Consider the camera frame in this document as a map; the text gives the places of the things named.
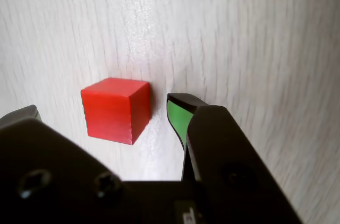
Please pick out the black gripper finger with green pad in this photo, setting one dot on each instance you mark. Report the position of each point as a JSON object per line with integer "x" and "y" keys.
{"x": 225, "y": 155}
{"x": 53, "y": 171}

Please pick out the red cube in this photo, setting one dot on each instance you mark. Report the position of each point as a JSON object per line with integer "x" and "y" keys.
{"x": 111, "y": 112}

